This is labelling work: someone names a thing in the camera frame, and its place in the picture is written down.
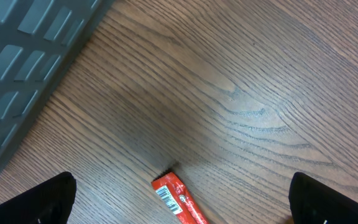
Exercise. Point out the grey plastic mesh basket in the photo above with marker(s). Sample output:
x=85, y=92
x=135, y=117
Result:
x=39, y=40

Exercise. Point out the red snack stick packet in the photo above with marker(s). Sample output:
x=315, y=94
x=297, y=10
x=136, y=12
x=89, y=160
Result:
x=178, y=199

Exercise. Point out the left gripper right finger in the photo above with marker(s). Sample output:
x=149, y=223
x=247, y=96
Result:
x=313, y=202

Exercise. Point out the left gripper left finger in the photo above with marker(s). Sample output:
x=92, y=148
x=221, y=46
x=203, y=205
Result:
x=49, y=202

